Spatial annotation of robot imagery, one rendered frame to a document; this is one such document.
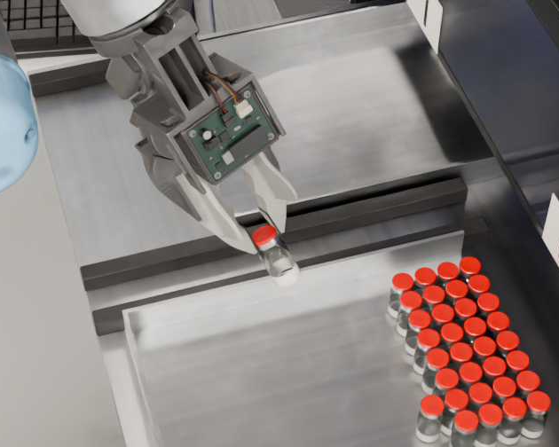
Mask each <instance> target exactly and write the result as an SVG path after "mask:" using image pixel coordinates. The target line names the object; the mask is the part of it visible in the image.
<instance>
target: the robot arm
mask: <svg viewBox="0 0 559 447"><path fill-rule="evenodd" d="M60 1H61V3H63V5H64V6H65V8H66V9H67V12H68V13H69V15H70V16H71V18H72V20H73V21H74V23H75V24H76V25H77V27H78V29H79V30H80V32H81V33H82V34H83V35H87V36H88V37H89V39H90V41H91V43H92V44H93V46H94V48H95V49H96V51H97V52H98V54H99V55H100V56H101V57H104V58H111V61H110V64H109V67H108V69H107V72H106V80H107V81H108V83H109V84H110V85H111V86H112V88H113V89H114V90H115V91H116V93H117V94H118V95H119V96H120V98H122V99H128V98H130V97H131V96H132V95H134V94H135V93H136V92H140V93H139V94H138V95H137V96H136V97H134V98H132V99H131V100H130V102H131V104H132V105H133V106H134V108H133V110H132V114H131V117H130V123H131V124H132V125H133V126H135V127H136V128H139V132H140V135H141V137H142V138H143V139H142V140H141V141H139V142H138V143H136V144H135V148H136V149H137V150H138V151H139V152H140V154H141V156H142V158H143V162H144V165H145V168H146V172H147V175H148V176H149V178H150V179H151V181H152V183H153V184H154V186H155V187H156V188H157V189H158V190H159V191H160V192H161V193H162V194H163V195H165V196H166V197H167V198H168V199H169V200H171V201H172V202H174V203H175V204H176V205H178V206H179V207H180V208H182V209H183V210H184V211H185V212H186V213H188V214H189V215H190V216H192V217H193V218H194V219H196V220H197V221H198V222H199V223H201V224H202V225H204V226H205V227H206V228H207V229H209V230H210V231H212V232H213V233H214V234H216V235H217V236H218V237H219V238H220V239H221V240H223V241H224V242H226V243H227V244H229V245H230V246H232V247H235V248H237V249H239V250H241V251H245V252H248V253H250V254H253V255H254V254H255V253H257V252H258V251H259V250H258V249H257V247H256V244H255V242H254V241H253V239H252V237H251V235H250V234H249V232H248V229H247V228H246V227H244V226H243V225H242V224H240V223H237V221H236V219H235V216H234V211H233V208H231V207H230V206H229V205H227V204H226V203H225V202H224V201H223V200H222V198H221V195H220V192H219V183H221V182H222V181H223V180H225V179H226V178H227V177H228V176H229V175H231V174H232V173H233V172H235V171H236V170H237V169H239V168H241V169H242V171H243V173H244V175H245V178H246V186H247V188H249V189H250V190H252V191H253V192H254V193H255V195H256V197H257V201H258V210H259V211H260V212H261V214H262V215H263V216H264V217H265V219H266V220H267V221H268V222H269V224H270V225H272V226H273V227H274V228H275V229H276V231H277V233H278V234H279V235H280V234H282V233H283V232H284V231H285V225H286V216H287V203H286V200H289V201H297V199H298V196H297V193H296V191H295V188H294V187H293V185H291V183H290V182H289V181H288V180H287V179H286V178H285V177H284V176H283V175H282V174H281V172H280V165H279V164H278V161H277V159H276V157H275V155H274V154H273V152H272V149H271V145H272V144H273V143H274V142H276V141H277V140H279V136H280V135H281V136H283V137H284V136H285V135H286V134H287V133H286V132H285V130H284V129H283V127H282V125H281V124H280V121H279V119H278V117H277V116H276V114H275V113H274V111H273V109H272V107H271V105H270V103H269V101H268V99H267V98H266V96H265V95H264V92H263V90H262V89H261V87H260V85H259V83H258V81H257V80H256V78H255V76H254V74H253V73H252V72H250V71H248V70H247V69H245V68H243V67H241V66H239V65H237V64H235V63H233V62H231V61H230V60H228V59H225V58H224V57H222V56H220V55H218V54H217V53H215V52H213V53H212V54H210V55H209V56H208V55H207V53H206V52H205V51H204V49H203V47H202V45H201V43H200V41H199V39H198V38H197V36H196V34H195V33H196V32H198V31H199V29H198V27H197V25H196V23H195V22H194V20H193V17H192V15H191V14H190V12H189V11H190V10H191V8H192V4H193V1H192V0H60ZM256 92H257V94H258V96H259V97H258V96H257V95H256ZM259 98H260V99H261V100H262V102H263V104H264V106H265V108H266V110H267V112H268V113H267V112H266V110H265V108H264V106H263V104H262V103H261V101H260V99H259ZM268 114H269V115H268ZM38 140H39V135H38V128H37V120H36V117H35V111H34V108H33V105H32V101H31V91H30V86H29V82H28V79H27V77H26V75H25V73H24V71H23V70H22V68H21V67H20V66H19V63H18V60H17V58H16V55H15V52H14V49H13V48H12V43H11V40H10V37H9V35H8V33H7V30H6V27H5V24H4V20H3V16H2V13H1V11H0V192H2V191H4V190H6V189H7V188H9V187H10V186H12V185H13V184H15V183H16V182H17V181H18V180H19V179H20V178H21V177H22V176H23V175H24V174H25V173H26V172H27V170H28V168H29V167H30V165H31V164H32V162H33V160H34V158H35V155H36V151H37V147H38Z"/></svg>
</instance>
